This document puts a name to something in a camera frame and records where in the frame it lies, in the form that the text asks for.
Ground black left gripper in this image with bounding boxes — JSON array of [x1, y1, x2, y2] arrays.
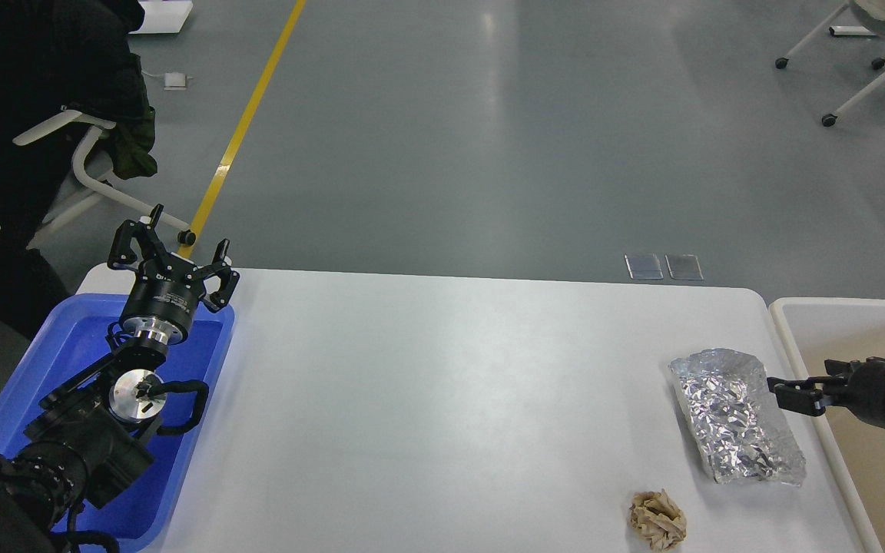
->
[[108, 204, 241, 343]]

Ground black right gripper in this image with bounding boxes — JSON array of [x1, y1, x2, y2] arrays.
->
[[767, 359, 885, 429]]

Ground aluminium foil sheet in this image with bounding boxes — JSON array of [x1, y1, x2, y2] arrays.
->
[[668, 349, 807, 487]]

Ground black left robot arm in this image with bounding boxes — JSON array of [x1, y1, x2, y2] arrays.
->
[[0, 204, 240, 552]]

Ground beige plastic bin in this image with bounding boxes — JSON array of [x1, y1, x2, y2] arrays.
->
[[770, 297, 885, 552]]

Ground white office chair left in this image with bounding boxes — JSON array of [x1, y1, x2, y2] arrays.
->
[[12, 109, 152, 248]]

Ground dark green hanging jacket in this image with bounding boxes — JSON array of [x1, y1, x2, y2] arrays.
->
[[106, 106, 158, 180]]

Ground white floor power adapter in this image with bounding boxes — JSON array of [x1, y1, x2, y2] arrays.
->
[[162, 72, 189, 91]]

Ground right metal floor plate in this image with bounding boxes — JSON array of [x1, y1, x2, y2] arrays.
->
[[665, 254, 704, 281]]

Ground metal floor plate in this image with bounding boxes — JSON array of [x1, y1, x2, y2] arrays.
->
[[665, 254, 704, 281], [624, 254, 665, 280]]

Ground crumpled brown paper ball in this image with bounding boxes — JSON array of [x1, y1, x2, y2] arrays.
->
[[628, 488, 688, 552]]

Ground left metal floor plate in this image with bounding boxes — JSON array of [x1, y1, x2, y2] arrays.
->
[[624, 254, 665, 280]]

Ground white box on floor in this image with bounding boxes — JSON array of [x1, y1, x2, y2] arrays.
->
[[132, 1, 194, 35]]

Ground seated person dark clothes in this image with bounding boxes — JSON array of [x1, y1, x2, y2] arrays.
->
[[0, 1, 154, 339]]

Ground blue plastic tray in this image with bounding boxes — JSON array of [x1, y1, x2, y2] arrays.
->
[[0, 293, 235, 552]]

